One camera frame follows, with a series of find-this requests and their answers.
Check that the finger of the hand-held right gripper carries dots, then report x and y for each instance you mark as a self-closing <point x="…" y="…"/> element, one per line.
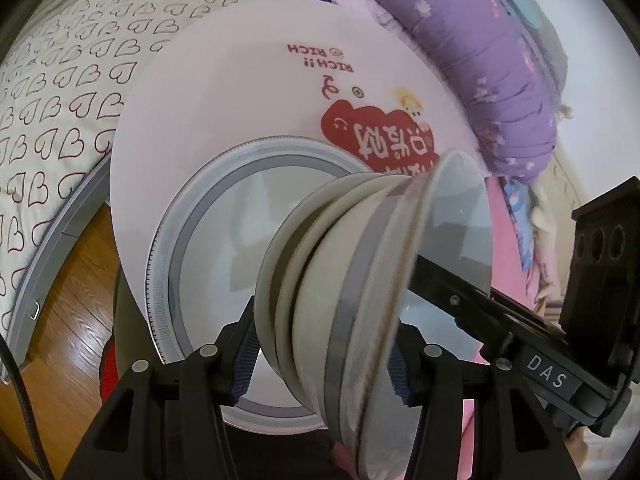
<point x="465" y="305"/>

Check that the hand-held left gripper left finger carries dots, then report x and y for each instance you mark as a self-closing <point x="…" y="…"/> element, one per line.
<point x="245" y="365"/>

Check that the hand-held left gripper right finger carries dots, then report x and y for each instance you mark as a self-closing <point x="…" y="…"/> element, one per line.
<point x="401" y="375"/>

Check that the white bowl with grey band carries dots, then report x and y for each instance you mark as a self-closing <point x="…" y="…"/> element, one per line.
<point x="325" y="285"/>
<point x="283" y="320"/>
<point x="264" y="290"/>

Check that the white plate with grey band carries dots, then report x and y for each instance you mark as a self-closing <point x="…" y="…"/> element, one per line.
<point x="225" y="260"/>

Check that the pink fleece bed blanket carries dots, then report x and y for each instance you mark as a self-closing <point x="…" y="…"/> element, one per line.
<point x="502" y="270"/>

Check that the blue floral pillow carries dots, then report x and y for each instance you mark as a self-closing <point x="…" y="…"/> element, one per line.
<point x="515" y="210"/>

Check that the cream bed headboard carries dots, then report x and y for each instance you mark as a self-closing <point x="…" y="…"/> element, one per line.
<point x="570" y="175"/>

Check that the red object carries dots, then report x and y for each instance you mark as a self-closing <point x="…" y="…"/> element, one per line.
<point x="107" y="375"/>

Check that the purple floral quilt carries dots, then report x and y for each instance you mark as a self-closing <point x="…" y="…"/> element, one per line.
<point x="475" y="60"/>

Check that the grey floral pillow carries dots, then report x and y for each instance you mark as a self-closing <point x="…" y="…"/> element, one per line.
<point x="540" y="35"/>

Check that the round pink printed table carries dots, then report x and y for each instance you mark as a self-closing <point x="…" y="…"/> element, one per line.
<point x="225" y="85"/>

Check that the white heart-print bedsheet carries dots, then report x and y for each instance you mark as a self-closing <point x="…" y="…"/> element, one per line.
<point x="75" y="85"/>

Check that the white bed frame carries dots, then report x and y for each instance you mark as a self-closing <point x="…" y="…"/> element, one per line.
<point x="65" y="220"/>

